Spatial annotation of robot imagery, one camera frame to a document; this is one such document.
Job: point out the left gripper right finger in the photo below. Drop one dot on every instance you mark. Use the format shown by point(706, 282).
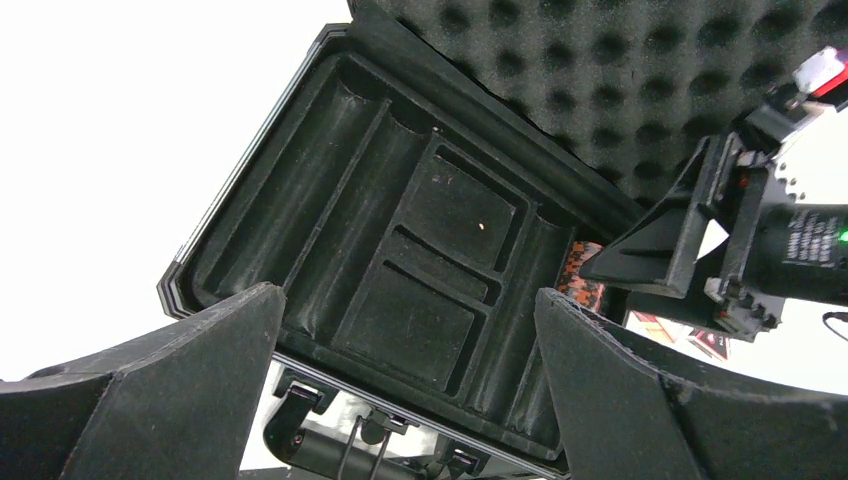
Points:
point(628, 407)

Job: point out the red black triangular card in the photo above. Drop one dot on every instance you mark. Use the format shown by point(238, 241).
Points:
point(711, 344)

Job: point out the black foam-lined carrying case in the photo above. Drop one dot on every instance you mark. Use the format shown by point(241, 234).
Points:
point(431, 167)

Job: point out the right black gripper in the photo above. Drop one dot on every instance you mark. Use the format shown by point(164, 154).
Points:
point(779, 247)

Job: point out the red playing card box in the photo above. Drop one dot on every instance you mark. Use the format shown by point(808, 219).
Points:
point(658, 329)

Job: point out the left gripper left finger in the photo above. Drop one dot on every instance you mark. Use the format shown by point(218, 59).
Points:
point(175, 403)

